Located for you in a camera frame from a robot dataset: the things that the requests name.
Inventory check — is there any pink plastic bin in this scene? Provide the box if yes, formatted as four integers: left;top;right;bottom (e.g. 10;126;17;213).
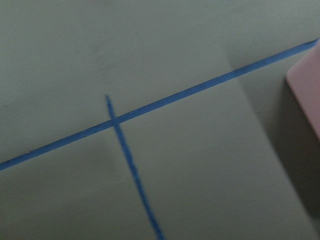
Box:
285;40;320;138

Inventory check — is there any brown paper table cover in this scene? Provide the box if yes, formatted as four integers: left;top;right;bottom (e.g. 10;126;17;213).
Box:
0;0;320;240

